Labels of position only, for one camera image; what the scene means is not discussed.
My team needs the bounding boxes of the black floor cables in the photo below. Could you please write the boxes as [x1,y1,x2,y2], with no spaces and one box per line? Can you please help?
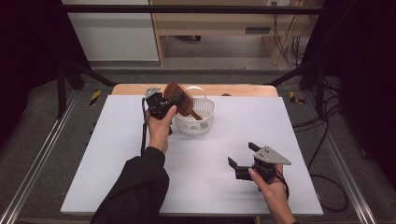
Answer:
[292,78,344,161]

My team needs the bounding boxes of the light wooden desk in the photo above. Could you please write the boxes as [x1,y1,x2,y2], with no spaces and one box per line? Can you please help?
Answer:
[148,0,325,67]

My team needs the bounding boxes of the brown wooden hairbrush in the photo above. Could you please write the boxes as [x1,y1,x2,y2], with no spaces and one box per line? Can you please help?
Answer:
[163,81,204,121]

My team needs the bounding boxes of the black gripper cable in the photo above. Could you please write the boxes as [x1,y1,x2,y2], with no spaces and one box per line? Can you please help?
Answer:
[140,97,149,157]
[275,169,349,214]

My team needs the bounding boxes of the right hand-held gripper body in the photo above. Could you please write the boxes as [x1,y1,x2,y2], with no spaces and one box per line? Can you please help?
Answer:
[234,145,292,185]

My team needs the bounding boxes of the wooden table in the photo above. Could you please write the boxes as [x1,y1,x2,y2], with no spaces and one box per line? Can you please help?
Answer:
[111,83,279,97]

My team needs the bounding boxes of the cables under desk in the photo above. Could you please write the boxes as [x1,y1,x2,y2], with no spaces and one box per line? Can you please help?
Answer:
[271,0,318,68]

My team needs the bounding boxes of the black curtain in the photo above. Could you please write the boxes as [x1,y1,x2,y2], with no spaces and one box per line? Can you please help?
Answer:
[302,0,396,189]
[0,0,92,147]

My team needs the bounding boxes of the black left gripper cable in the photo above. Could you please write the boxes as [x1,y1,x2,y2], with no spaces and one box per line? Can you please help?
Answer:
[140,97,149,157]

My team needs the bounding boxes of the yellow black tape strip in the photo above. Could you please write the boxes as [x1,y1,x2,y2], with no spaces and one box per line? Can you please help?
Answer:
[89,90,103,106]
[288,91,307,105]

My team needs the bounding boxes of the person's left hand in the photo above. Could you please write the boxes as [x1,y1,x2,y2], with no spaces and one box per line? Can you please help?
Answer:
[145,105,178,154]

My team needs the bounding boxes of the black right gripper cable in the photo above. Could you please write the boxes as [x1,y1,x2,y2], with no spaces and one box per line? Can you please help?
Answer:
[275,169,349,214]

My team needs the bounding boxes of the white plastic basket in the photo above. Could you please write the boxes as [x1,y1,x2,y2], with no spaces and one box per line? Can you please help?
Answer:
[173,86,217,136]

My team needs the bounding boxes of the black horizontal bar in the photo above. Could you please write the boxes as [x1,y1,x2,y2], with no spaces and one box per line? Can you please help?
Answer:
[60,4,326,15]

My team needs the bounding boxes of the black metal stand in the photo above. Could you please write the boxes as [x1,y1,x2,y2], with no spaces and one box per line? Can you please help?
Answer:
[55,58,118,119]
[263,59,327,119]

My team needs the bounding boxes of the person's right hand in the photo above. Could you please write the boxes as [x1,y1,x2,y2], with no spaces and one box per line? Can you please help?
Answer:
[247,164,290,207]

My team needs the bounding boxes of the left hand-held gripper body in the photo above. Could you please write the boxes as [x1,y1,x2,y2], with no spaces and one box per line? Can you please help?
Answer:
[142,87,176,121]

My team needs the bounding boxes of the white cabinet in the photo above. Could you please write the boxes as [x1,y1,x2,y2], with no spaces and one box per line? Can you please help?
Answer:
[61,0,160,62]

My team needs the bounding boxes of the aluminium rail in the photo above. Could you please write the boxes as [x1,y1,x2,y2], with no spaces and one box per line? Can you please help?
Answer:
[0,89,79,224]
[303,91,378,224]

